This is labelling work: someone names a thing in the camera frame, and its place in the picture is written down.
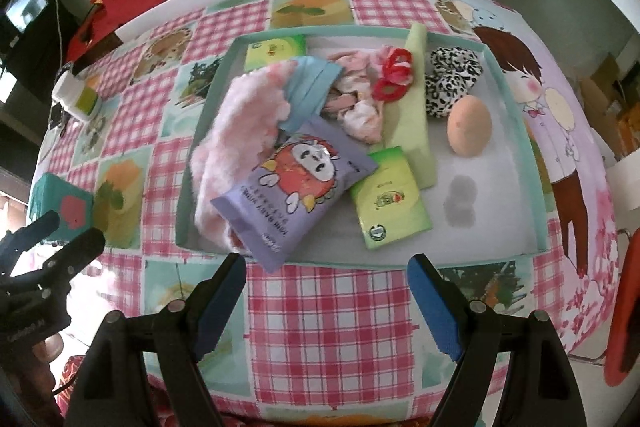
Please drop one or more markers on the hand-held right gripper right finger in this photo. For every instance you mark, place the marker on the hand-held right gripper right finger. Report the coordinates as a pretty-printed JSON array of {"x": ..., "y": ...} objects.
[{"x": 432, "y": 302}]

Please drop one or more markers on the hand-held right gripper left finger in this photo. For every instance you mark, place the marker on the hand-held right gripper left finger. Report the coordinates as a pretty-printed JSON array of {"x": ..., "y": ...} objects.
[{"x": 220, "y": 302}]

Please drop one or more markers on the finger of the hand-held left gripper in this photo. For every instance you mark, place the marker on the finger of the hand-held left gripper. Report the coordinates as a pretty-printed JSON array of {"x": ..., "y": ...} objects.
[
  {"x": 75, "y": 252},
  {"x": 35, "y": 229}
]

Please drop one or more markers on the teal tray box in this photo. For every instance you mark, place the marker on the teal tray box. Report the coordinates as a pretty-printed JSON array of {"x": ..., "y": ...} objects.
[{"x": 490, "y": 207}]

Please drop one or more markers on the green tissue pack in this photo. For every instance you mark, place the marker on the green tissue pack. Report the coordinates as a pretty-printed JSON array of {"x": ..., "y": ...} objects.
[
  {"x": 275, "y": 52},
  {"x": 390, "y": 197}
]

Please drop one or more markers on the purple cartoon packet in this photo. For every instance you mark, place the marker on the purple cartoon packet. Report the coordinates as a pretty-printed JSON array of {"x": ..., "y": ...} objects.
[{"x": 295, "y": 187}]

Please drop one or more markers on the light green cloth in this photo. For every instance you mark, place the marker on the light green cloth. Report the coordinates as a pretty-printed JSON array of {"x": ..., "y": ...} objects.
[{"x": 410, "y": 132}]

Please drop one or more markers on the pink fluffy towel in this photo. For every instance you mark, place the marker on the pink fluffy towel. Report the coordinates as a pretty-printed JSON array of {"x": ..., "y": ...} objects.
[{"x": 240, "y": 122}]

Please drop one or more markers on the blue face mask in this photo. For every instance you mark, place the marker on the blue face mask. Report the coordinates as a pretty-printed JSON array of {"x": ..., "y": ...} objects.
[{"x": 310, "y": 92}]

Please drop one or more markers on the person's left hand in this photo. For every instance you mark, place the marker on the person's left hand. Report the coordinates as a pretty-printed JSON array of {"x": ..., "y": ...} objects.
[{"x": 47, "y": 347}]

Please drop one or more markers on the teal box with red shape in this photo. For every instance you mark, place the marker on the teal box with red shape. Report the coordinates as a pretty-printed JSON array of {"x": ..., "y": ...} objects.
[{"x": 50, "y": 197}]

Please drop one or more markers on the pink checked printed tablecloth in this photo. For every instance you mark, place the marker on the pink checked printed tablecloth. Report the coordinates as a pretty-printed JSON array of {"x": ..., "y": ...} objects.
[{"x": 325, "y": 307}]

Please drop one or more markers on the white pill bottle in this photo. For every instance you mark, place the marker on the white pill bottle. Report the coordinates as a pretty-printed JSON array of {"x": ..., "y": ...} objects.
[{"x": 75, "y": 94}]

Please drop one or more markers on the beige egg-shaped sponge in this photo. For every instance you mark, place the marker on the beige egg-shaped sponge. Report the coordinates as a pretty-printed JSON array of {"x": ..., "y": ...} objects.
[{"x": 470, "y": 127}]

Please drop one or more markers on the red chair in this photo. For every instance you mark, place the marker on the red chair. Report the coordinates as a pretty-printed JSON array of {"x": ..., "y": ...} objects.
[{"x": 625, "y": 332}]

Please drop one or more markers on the red gift box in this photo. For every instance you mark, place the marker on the red gift box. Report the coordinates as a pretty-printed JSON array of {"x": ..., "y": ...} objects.
[{"x": 90, "y": 37}]

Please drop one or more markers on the leopard print scrunchie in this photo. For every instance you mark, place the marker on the leopard print scrunchie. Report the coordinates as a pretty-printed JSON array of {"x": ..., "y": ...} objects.
[{"x": 450, "y": 82}]

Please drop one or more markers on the black monitor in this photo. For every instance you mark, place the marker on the black monitor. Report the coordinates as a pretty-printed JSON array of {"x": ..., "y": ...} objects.
[{"x": 25, "y": 7}]

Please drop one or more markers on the cardboard box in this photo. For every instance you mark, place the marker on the cardboard box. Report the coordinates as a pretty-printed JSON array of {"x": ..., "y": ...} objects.
[{"x": 610, "y": 107}]

